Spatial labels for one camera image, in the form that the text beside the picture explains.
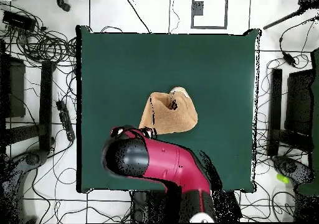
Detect black flat panel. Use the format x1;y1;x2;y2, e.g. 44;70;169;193
285;69;315;135
0;39;26;119

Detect dark green table cloth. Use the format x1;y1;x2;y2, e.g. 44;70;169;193
75;24;261;194

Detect black flat stand bar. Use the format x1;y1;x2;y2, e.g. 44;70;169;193
267;68;283;156
39;60;54;152

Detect black stand rod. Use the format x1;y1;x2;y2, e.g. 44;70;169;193
262;0;319;30

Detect grey square frame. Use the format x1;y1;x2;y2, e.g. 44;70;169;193
191;0;228;30

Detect tan terry towel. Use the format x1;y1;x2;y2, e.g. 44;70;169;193
138;86;199;135

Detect tangled black cables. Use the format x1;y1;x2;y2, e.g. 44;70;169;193
0;0;77;69

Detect small black cable adapter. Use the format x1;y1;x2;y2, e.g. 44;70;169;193
282;52;297;67

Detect yellow-green small object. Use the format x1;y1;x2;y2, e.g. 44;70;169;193
276;173;290;184

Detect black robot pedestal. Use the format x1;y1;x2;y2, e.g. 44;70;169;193
130;190;183;223

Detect black power brick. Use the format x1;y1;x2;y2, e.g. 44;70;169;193
2;10;37;32

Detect black power strip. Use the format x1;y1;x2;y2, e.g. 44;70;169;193
55;100;76;142

